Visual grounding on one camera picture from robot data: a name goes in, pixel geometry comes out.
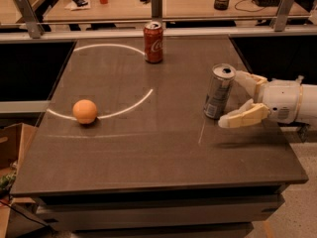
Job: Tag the red coca-cola can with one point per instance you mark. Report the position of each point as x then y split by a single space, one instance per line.
153 36

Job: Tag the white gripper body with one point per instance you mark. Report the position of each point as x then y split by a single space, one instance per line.
281 99

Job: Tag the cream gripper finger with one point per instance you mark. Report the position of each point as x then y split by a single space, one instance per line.
251 82
248 114

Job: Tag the middle metal bracket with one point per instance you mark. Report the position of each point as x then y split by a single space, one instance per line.
156 7

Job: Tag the right metal bracket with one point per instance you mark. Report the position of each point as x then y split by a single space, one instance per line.
278 23

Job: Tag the metal bracket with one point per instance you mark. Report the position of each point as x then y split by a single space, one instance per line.
278 23
34 27
156 7

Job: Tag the black mesh pen cup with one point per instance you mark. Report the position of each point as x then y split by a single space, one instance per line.
221 4

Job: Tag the orange fruit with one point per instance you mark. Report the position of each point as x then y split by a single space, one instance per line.
85 111

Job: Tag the cardboard box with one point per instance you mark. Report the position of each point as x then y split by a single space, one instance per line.
16 214

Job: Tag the left metal bracket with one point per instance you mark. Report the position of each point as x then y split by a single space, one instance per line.
34 27

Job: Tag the silver redbull can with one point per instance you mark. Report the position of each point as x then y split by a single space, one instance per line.
221 82

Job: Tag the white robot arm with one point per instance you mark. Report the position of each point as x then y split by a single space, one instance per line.
308 107

